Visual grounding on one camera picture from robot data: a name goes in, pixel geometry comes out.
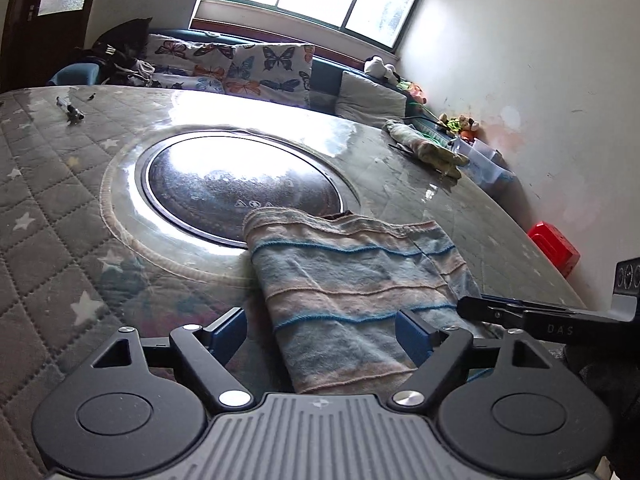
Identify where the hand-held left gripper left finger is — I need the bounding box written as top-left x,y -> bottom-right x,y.
91,306 -> 256,417

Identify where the wooden door with frosted glass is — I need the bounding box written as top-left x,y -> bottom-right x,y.
0,0 -> 106,93

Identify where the brown plush toy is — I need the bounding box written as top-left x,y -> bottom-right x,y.
440,114 -> 481,143

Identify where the black hand tool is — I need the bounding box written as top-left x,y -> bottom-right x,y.
56,96 -> 86,125

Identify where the blue striped towel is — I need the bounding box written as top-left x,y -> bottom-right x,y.
242,208 -> 501,396

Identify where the blue sofa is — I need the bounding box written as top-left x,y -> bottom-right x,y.
150,27 -> 431,121

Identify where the orange green plush toy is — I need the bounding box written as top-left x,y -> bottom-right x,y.
400,80 -> 428,106

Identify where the clear plastic container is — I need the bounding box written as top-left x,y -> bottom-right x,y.
450,137 -> 516,196

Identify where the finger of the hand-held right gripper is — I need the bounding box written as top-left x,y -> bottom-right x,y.
457,295 -> 532,324

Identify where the red plastic stool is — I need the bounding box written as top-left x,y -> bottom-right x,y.
527,221 -> 581,278

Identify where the black bag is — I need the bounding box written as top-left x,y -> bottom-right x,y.
75,17 -> 153,86

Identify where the butterfly print cushion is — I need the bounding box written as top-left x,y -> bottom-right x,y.
145,34 -> 316,108

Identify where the blue chair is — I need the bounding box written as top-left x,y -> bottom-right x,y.
47,63 -> 101,87

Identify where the round black induction cooktop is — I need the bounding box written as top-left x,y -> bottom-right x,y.
135,130 -> 358,250

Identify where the white plush toy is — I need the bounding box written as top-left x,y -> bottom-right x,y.
363,55 -> 398,81

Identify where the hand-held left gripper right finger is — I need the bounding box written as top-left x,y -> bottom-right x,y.
386,308 -> 553,417

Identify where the grey cushion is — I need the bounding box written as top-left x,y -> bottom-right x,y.
334,70 -> 408,128

